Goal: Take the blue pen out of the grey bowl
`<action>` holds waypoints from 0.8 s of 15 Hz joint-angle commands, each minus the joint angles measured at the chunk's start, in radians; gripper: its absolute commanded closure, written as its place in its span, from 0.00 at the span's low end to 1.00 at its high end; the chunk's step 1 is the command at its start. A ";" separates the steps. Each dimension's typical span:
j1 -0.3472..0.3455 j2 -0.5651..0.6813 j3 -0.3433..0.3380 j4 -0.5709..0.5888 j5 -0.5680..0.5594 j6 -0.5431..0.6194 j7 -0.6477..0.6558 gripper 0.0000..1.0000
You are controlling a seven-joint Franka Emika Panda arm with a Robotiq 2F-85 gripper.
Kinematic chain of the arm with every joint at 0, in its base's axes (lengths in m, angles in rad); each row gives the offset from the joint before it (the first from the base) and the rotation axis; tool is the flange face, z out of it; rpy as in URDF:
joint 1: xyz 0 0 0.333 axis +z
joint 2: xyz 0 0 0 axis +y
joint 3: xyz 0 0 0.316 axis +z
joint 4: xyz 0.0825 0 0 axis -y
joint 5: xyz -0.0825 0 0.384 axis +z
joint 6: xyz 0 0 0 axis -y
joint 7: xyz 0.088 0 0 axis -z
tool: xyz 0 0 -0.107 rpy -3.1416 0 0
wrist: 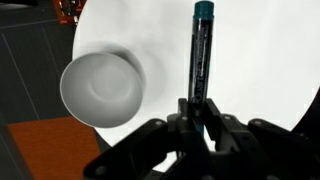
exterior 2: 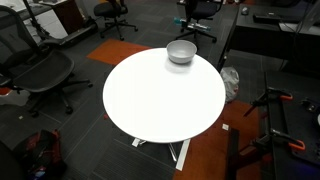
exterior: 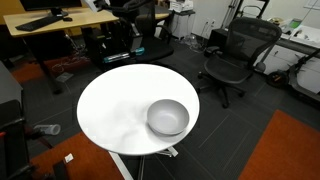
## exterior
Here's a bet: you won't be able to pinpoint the black mesh office chair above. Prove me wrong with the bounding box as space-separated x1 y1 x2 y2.
197 17 283 109

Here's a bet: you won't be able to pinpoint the black computer monitor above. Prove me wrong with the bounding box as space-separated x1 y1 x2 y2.
19 0 83 18

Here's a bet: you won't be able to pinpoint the wooden desk black legs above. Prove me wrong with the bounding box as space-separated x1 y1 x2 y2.
3 8 120 95
153 12 171 22

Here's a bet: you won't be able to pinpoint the black metal robot stand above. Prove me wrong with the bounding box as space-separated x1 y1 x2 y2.
0 61 70 180

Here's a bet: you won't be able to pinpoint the black box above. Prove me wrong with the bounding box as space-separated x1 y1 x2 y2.
209 28 231 51

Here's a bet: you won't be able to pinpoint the white small cabinet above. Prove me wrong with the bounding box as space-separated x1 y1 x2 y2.
171 11 196 40

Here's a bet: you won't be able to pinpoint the white table base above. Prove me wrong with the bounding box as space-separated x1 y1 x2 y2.
108 145 180 180

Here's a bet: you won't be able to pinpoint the white cabinet counter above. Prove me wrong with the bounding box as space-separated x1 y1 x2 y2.
256 23 320 96

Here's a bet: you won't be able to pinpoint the grey bowl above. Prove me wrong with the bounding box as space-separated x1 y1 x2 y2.
146 98 191 137

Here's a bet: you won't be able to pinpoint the grey floor box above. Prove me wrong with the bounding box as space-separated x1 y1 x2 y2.
54 71 75 83

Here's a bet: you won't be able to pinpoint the white box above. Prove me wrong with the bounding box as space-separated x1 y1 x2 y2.
168 0 195 14

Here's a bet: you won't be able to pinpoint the black keyboard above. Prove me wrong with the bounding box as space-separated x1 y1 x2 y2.
14 14 64 33

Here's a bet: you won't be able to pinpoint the black computer tower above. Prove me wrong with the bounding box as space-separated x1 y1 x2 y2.
81 23 134 72

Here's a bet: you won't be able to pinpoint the green container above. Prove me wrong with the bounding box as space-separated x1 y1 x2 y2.
288 18 303 30

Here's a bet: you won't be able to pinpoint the tangled floor cables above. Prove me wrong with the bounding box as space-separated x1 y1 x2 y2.
49 54 91 76

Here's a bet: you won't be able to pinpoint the black kick scooter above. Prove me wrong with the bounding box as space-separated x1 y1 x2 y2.
265 49 320 103

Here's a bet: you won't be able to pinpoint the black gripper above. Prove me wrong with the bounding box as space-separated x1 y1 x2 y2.
109 3 143 54

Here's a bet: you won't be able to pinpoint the small white floor tag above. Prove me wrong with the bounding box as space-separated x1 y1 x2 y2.
63 152 75 164

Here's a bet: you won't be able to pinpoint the clear plastic container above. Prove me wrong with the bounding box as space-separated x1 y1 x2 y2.
33 123 62 136

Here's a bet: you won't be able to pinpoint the black padded office chair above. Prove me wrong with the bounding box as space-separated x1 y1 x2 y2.
113 0 175 65

